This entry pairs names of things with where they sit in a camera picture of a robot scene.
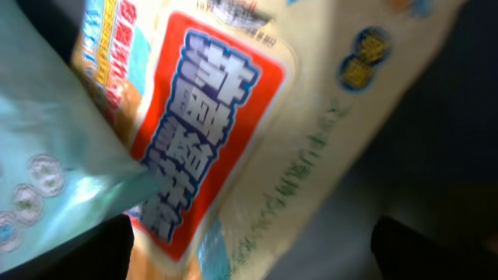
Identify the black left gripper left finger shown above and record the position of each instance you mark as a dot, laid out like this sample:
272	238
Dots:
104	252

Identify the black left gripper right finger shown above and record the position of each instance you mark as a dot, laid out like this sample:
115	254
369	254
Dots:
402	253

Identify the light teal wipes packet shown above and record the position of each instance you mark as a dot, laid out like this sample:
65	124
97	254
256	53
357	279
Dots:
63	170

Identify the yellow red snack bag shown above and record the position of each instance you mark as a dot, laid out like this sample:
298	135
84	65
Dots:
250	111

